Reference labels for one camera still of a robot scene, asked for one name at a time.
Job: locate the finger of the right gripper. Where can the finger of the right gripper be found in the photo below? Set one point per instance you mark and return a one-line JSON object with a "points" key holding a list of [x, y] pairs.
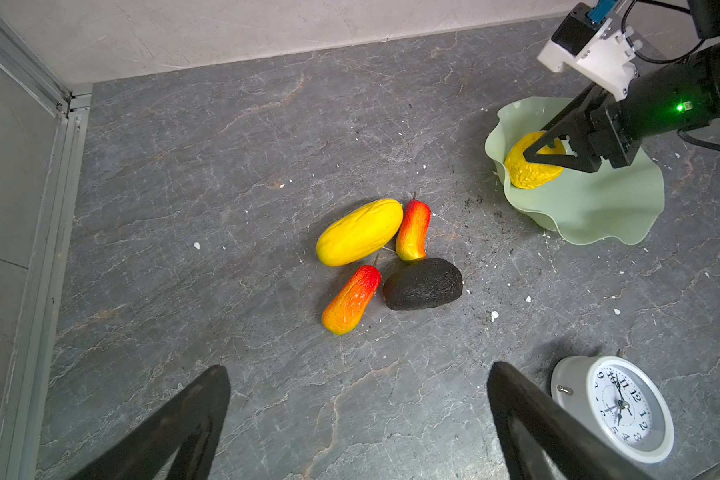
{"points": [[583, 157], [575, 123]]}

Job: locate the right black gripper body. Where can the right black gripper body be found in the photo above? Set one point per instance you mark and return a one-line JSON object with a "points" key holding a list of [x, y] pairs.
{"points": [[679, 97]]}

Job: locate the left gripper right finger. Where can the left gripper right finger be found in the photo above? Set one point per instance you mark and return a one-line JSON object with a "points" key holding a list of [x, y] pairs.
{"points": [[534, 431]]}

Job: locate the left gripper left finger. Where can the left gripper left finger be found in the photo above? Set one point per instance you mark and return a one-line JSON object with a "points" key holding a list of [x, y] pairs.
{"points": [[186, 430]]}

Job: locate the bumpy yellow fake fruit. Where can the bumpy yellow fake fruit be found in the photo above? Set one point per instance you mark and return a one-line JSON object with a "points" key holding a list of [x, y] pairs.
{"points": [[526, 175]]}

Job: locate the red-orange fake mango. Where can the red-orange fake mango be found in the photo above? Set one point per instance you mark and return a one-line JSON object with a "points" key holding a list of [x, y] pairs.
{"points": [[412, 235], [346, 310]]}

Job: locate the dark fake avocado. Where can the dark fake avocado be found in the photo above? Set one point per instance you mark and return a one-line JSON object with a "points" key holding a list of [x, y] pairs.
{"points": [[425, 284]]}

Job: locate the long yellow fake fruit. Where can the long yellow fake fruit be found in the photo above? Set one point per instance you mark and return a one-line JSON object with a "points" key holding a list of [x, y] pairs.
{"points": [[360, 233]]}

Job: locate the green wavy fruit bowl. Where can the green wavy fruit bowl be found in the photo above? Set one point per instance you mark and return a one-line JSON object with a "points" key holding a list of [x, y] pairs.
{"points": [[581, 207]]}

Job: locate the white alarm clock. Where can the white alarm clock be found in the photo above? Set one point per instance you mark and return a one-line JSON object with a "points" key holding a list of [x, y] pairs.
{"points": [[618, 403]]}

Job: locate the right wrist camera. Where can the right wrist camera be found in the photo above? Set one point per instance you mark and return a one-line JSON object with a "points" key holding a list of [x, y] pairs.
{"points": [[590, 41]]}

